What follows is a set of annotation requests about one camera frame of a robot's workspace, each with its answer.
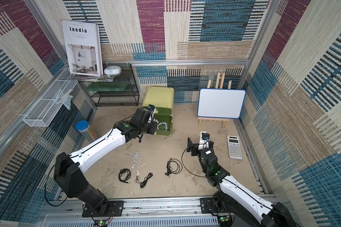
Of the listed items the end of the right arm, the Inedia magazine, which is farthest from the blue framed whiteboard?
the Inedia magazine

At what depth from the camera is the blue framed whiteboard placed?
0.94 m

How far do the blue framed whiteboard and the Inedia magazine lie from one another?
0.66 meters
